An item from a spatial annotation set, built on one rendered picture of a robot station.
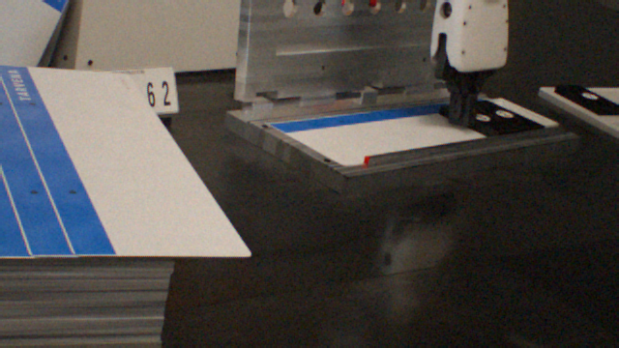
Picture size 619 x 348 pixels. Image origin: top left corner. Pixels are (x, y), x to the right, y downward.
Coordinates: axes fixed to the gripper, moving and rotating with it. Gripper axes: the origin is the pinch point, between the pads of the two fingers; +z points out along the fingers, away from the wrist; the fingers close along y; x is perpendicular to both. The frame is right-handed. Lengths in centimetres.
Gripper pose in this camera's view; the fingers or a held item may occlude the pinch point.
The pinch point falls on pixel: (462, 108)
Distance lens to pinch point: 153.4
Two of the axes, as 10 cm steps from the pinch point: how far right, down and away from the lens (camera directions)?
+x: -7.0, -1.9, 6.9
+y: 7.2, -1.2, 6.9
